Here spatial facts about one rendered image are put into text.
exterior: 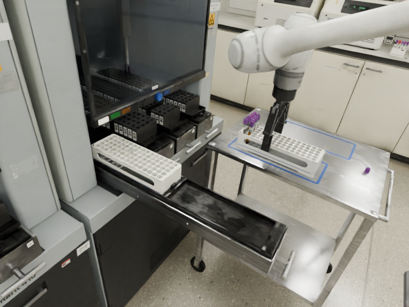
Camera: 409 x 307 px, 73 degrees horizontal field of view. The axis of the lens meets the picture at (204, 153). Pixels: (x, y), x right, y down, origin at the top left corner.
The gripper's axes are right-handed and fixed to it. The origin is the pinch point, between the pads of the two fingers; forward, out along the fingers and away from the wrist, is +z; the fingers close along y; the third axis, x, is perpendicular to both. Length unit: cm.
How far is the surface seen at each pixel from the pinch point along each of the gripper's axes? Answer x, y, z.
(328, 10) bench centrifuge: 33, 193, -26
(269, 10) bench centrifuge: 85, 190, -19
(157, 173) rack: 19.3, -40.5, 0.9
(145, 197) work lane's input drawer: 20.4, -44.4, 8.2
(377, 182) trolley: -37.0, 7.8, 5.5
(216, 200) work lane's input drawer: 2.6, -33.0, 7.1
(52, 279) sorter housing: 30, -72, 25
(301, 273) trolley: -28, 1, 60
